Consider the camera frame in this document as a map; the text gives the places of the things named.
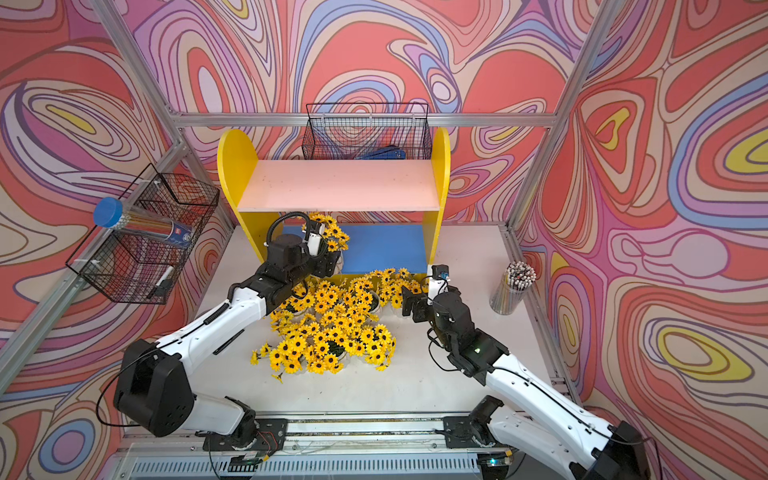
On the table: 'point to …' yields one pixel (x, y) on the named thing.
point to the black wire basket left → (137, 259)
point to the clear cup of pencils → (518, 278)
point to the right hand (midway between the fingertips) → (420, 293)
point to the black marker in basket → (169, 271)
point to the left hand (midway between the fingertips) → (330, 247)
